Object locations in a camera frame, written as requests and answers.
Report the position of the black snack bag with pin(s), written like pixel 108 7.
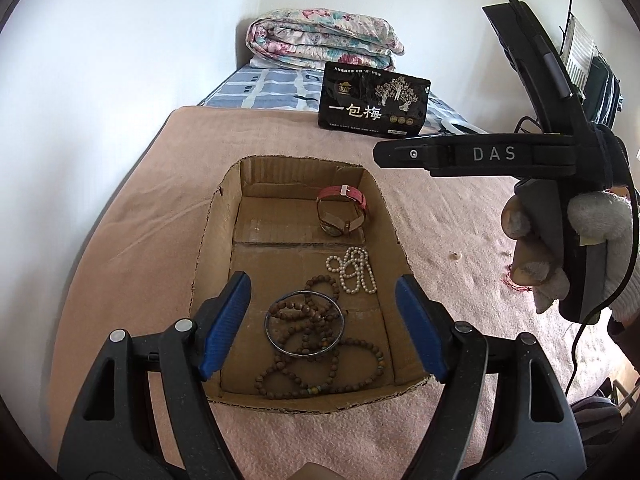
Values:
pixel 365 100

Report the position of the watch with red strap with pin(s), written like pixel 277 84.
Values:
pixel 341 209

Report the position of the blue bangle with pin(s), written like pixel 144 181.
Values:
pixel 305 323

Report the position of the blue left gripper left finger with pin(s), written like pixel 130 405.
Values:
pixel 219 320

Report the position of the black metal rack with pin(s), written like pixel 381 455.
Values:
pixel 597 86

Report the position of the cardboard box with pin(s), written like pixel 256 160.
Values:
pixel 262 220

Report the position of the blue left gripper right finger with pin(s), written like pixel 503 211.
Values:
pixel 427 323

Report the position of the folded floral quilt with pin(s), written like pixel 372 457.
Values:
pixel 309 38

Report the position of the right hand in white glove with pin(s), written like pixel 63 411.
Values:
pixel 603 221

